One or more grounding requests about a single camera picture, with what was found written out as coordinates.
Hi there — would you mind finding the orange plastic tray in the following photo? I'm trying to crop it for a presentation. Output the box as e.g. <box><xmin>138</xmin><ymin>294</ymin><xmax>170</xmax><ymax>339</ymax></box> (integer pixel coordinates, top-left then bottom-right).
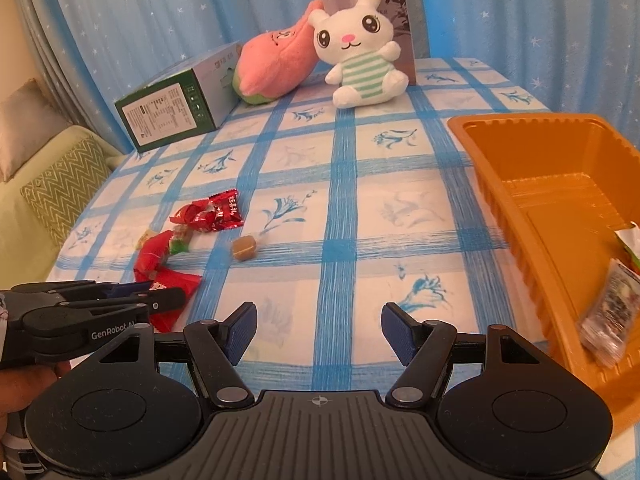
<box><xmin>446</xmin><ymin>114</ymin><xmax>640</xmax><ymax>441</ymax></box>

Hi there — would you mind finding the white bunny plush toy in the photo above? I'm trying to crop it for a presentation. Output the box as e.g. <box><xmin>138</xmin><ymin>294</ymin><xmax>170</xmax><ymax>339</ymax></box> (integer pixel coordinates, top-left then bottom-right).
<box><xmin>306</xmin><ymin>0</ymin><xmax>408</xmax><ymax>109</ymax></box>

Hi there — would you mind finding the green red candy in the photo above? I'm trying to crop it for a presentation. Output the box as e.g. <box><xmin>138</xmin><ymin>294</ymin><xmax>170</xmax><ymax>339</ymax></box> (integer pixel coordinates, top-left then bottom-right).
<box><xmin>169</xmin><ymin>226</ymin><xmax>193</xmax><ymax>255</ymax></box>

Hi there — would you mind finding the pink peach plush toy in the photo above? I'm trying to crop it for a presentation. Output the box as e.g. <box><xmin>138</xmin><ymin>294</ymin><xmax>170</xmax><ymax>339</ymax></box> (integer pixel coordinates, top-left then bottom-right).
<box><xmin>234</xmin><ymin>0</ymin><xmax>331</xmax><ymax>107</ymax></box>

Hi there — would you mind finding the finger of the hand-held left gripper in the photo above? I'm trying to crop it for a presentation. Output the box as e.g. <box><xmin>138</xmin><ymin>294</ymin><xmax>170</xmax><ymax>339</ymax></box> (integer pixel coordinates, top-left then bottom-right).
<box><xmin>60</xmin><ymin>287</ymin><xmax>187</xmax><ymax>319</ymax></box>
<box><xmin>10</xmin><ymin>280</ymin><xmax>152</xmax><ymax>299</ymax></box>

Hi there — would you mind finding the red foil twisted candy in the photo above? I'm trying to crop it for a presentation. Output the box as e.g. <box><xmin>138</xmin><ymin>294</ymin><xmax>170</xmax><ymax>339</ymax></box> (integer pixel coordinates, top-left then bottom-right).
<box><xmin>169</xmin><ymin>199</ymin><xmax>217</xmax><ymax>233</ymax></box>

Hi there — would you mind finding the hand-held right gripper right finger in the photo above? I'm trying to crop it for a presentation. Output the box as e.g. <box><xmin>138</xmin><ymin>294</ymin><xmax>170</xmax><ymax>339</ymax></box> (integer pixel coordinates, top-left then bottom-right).
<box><xmin>381</xmin><ymin>302</ymin><xmax>546</xmax><ymax>408</ymax></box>

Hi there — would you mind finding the gold candy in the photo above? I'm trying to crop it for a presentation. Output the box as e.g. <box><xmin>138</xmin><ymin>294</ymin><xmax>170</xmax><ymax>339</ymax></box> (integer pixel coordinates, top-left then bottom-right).
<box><xmin>231</xmin><ymin>234</ymin><xmax>259</xmax><ymax>262</ymax></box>

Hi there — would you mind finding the small red printed packet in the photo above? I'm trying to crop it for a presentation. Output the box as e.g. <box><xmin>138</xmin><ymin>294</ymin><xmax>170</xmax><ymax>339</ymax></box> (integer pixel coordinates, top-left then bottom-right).
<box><xmin>209</xmin><ymin>188</ymin><xmax>244</xmax><ymax>232</ymax></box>

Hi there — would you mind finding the brown grey cardboard box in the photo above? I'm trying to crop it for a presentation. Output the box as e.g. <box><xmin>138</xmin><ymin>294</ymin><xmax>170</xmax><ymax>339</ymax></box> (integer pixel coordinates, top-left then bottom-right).
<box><xmin>321</xmin><ymin>0</ymin><xmax>418</xmax><ymax>88</ymax></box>

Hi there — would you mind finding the beige pillow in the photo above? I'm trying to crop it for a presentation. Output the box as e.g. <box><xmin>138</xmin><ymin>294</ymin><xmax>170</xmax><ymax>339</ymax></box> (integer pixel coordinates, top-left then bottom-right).
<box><xmin>0</xmin><ymin>78</ymin><xmax>73</xmax><ymax>183</ymax></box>

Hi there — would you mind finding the light green sofa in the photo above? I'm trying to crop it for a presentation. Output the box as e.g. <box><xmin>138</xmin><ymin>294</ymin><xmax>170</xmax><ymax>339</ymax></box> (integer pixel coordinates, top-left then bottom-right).
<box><xmin>0</xmin><ymin>125</ymin><xmax>131</xmax><ymax>291</ymax></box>

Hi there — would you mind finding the large red snack packet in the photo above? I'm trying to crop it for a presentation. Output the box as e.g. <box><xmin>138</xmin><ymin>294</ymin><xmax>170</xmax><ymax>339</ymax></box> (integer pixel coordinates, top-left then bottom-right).
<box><xmin>147</xmin><ymin>266</ymin><xmax>203</xmax><ymax>333</ymax></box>

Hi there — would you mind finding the green zigzag pillow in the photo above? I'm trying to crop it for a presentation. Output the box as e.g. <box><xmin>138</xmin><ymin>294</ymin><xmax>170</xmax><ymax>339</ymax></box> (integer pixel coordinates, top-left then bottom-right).
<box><xmin>20</xmin><ymin>136</ymin><xmax>113</xmax><ymax>248</ymax></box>

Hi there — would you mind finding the clear dark-print snack packet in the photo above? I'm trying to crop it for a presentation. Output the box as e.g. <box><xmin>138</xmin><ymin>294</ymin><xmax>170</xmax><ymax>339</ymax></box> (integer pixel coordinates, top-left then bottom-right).
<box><xmin>579</xmin><ymin>258</ymin><xmax>640</xmax><ymax>367</ymax></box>

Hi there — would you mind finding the blue checked tablecloth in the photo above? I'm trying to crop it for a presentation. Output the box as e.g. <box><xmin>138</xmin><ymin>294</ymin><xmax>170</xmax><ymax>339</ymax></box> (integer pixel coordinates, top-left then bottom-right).
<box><xmin>44</xmin><ymin>56</ymin><xmax>576</xmax><ymax>406</ymax></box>

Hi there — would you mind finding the green white cardboard box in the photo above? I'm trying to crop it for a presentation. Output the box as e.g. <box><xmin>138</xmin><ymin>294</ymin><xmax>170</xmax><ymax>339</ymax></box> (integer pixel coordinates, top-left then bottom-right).
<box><xmin>114</xmin><ymin>41</ymin><xmax>246</xmax><ymax>155</ymax></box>

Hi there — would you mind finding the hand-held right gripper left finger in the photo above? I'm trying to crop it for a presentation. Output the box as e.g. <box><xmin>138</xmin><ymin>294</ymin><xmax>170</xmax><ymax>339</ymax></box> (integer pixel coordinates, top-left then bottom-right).
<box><xmin>95</xmin><ymin>301</ymin><xmax>259</xmax><ymax>409</ymax></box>

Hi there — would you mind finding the white green snack packet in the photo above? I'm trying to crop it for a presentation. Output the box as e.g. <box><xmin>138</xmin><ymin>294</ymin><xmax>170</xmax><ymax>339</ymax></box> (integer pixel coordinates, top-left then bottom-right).
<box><xmin>614</xmin><ymin>226</ymin><xmax>640</xmax><ymax>273</ymax></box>

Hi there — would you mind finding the blue star curtain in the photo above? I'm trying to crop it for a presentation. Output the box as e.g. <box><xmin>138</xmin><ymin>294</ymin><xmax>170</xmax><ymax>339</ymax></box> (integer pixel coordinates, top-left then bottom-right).
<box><xmin>10</xmin><ymin>0</ymin><xmax>640</xmax><ymax>153</ymax></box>

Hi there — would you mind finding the person's left hand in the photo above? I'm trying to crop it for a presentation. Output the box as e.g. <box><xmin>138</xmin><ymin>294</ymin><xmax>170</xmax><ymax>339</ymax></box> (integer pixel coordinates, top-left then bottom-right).
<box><xmin>0</xmin><ymin>362</ymin><xmax>72</xmax><ymax>423</ymax></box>

